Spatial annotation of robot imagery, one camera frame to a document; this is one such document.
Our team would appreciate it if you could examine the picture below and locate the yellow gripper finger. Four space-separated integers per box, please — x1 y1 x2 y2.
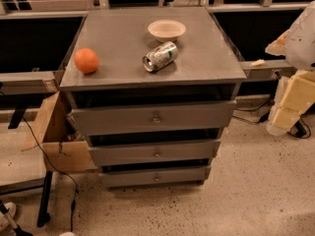
267 70 315 136

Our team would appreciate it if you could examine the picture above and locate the grey top drawer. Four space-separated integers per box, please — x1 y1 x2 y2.
72 100 236 136

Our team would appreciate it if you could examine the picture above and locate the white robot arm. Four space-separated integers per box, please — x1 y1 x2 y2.
265 1 315 136

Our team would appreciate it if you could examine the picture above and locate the grey drawer cabinet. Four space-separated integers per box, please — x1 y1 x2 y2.
59 6 247 191

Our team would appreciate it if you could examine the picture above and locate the grey middle drawer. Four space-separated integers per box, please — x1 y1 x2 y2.
90 140 221 166

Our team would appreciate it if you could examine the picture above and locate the small yellow foam piece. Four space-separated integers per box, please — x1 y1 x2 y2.
250 59 265 67

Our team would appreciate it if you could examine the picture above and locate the crushed soda can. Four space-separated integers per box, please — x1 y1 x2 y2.
142 41 178 73

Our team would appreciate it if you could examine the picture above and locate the white paper bowl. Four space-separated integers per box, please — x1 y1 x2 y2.
148 20 186 42

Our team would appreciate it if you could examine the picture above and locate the orange fruit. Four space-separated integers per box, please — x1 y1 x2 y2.
74 48 99 74

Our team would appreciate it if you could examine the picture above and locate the brown cardboard box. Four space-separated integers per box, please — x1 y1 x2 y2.
22 91 91 173

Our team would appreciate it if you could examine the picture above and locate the black table leg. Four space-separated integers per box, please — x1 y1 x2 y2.
36 171 53 227

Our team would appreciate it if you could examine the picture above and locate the black tripod leg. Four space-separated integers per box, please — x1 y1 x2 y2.
0 200 32 236

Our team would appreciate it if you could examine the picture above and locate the black floor cable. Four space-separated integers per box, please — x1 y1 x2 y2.
19 115 80 233

